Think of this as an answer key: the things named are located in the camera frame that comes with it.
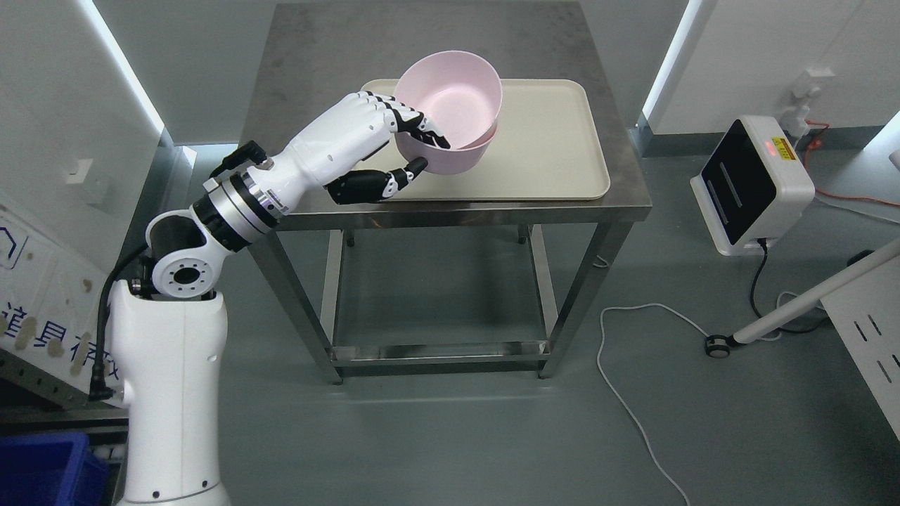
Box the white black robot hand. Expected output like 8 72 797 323
254 91 452 212

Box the cream plastic tray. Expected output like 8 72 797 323
397 78 611 202

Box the white perforated panel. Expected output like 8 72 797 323
822 275 899 436

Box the white wall socket plug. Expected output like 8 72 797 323
779 66 835 140

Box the stainless steel table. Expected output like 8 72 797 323
243 1 652 384

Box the white stand leg with caster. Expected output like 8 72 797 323
704 239 899 358

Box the white sign with blue text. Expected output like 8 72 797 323
2 191 131 408

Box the black power cable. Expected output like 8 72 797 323
750 239 830 335

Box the white black box device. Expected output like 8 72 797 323
689 115 816 257

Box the orange cable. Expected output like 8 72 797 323
802 121 900 209

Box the blue bin upper left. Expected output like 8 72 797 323
1 432 109 505

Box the white floor cable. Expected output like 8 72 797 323
597 304 711 506

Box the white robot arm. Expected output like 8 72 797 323
96 141 284 505

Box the white wall switch plate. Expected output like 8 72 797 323
65 158 94 186

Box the pink bowl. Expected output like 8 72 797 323
393 49 503 150
394 122 498 175

